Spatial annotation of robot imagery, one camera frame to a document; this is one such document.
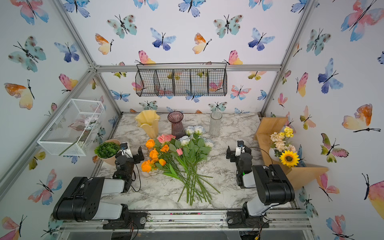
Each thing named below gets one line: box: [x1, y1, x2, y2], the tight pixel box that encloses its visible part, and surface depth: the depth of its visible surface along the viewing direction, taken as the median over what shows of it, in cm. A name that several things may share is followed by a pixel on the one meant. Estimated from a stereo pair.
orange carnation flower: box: [160, 144, 170, 153], surface depth 92 cm
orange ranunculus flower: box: [141, 160, 154, 173], surface depth 88 cm
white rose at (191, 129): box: [185, 126, 195, 135], surface depth 106 cm
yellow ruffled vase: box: [135, 110, 160, 139], surface depth 95 cm
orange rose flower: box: [145, 138, 155, 150], surface depth 100 cm
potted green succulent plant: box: [94, 141, 121, 159], surface depth 87 cm
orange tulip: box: [158, 158, 167, 166], surface depth 88 cm
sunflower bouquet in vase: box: [268, 126, 300, 168], surface depth 76 cm
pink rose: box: [157, 134, 176, 144], surface depth 93 cm
